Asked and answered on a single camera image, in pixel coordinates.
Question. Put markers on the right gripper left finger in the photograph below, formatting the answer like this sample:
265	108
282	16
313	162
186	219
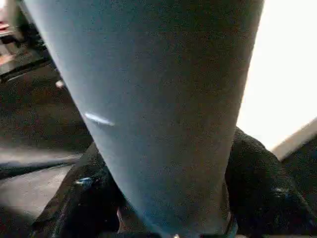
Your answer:
81	198

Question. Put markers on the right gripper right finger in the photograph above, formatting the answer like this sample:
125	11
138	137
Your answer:
267	193

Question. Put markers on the white plastic table leg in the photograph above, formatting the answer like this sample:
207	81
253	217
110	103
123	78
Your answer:
158	109

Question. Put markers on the white plastic table top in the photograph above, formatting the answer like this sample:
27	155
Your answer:
282	69

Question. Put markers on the black work mat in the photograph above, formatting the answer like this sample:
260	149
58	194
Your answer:
34	114

